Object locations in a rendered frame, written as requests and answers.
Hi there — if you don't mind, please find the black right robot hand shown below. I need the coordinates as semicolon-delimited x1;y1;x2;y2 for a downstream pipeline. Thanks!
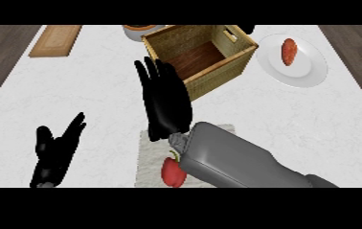
133;56;195;143

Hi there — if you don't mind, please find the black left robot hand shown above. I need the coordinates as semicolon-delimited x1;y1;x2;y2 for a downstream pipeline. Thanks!
28;111;87;189

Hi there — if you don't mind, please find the wicker basket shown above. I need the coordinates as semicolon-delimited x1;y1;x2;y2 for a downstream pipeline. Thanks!
140;25;260;103

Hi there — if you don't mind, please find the red bell pepper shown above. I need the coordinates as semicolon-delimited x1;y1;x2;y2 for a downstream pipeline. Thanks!
160;149;188;189

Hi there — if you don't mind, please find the grey pot with orange rim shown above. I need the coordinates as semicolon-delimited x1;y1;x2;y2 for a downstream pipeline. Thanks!
121;25;167;43

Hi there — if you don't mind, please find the black object at edge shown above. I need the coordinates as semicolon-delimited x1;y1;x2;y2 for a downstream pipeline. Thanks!
238;25;256;35

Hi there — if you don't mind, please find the wooden cutting board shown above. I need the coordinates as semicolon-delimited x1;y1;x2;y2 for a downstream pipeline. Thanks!
27;25;83;58

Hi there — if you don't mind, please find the red-orange sausage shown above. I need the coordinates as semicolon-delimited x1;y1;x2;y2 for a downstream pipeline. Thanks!
279;37;300;67

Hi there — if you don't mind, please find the white plate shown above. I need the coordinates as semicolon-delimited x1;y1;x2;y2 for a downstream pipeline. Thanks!
256;33;329;89

